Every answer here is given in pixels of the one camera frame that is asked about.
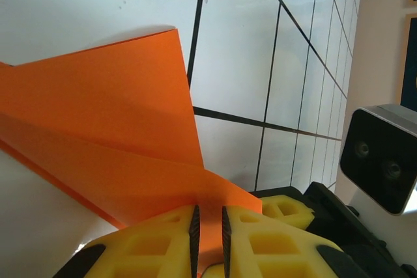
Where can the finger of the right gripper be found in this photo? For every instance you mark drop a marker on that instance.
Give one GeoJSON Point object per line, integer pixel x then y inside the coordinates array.
{"type": "Point", "coordinates": [286, 209]}

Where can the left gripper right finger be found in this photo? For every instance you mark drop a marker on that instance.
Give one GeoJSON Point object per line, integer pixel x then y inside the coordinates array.
{"type": "Point", "coordinates": [270, 252]}

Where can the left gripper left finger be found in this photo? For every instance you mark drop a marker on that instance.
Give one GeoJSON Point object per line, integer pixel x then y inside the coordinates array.
{"type": "Point", "coordinates": [146, 248]}

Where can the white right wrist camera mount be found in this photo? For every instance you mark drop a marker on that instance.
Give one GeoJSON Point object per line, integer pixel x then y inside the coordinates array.
{"type": "Point", "coordinates": [400, 232]}

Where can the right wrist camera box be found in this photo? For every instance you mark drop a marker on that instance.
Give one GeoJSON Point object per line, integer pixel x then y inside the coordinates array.
{"type": "Point", "coordinates": [374, 157]}

